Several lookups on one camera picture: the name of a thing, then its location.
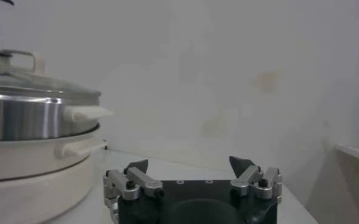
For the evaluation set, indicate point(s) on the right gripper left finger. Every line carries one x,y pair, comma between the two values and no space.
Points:
142,181

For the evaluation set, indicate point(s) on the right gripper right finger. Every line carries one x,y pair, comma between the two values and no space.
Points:
246,176

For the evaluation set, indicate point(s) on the stainless steel steamer pot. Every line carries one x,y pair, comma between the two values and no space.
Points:
20,118

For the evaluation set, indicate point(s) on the cream electric cooker base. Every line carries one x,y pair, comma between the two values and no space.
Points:
30,198

